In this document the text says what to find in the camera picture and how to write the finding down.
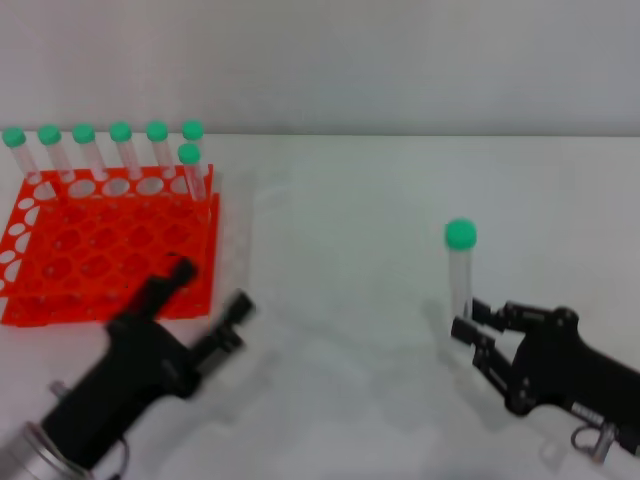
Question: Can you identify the thin black cable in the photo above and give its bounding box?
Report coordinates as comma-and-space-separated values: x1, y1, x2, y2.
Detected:
92, 439, 132, 480

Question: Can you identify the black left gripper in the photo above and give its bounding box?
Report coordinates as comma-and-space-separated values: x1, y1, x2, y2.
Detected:
42, 256, 259, 471

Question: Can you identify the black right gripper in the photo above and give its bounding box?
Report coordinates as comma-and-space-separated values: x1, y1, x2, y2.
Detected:
451, 297, 640, 456

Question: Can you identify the orange-red test tube rack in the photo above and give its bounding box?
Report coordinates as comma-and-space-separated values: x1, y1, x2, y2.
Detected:
0, 163, 224, 329

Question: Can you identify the green-capped clear test tube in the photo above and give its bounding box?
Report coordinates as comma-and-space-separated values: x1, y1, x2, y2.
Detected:
178, 142, 209, 203
71, 122, 108, 182
37, 124, 76, 184
180, 119, 207, 169
145, 120, 177, 180
108, 121, 144, 180
444, 217, 478, 321
1, 126, 45, 187

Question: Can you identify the silver cable connector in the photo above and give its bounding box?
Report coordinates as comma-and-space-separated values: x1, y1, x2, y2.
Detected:
571, 421, 620, 462

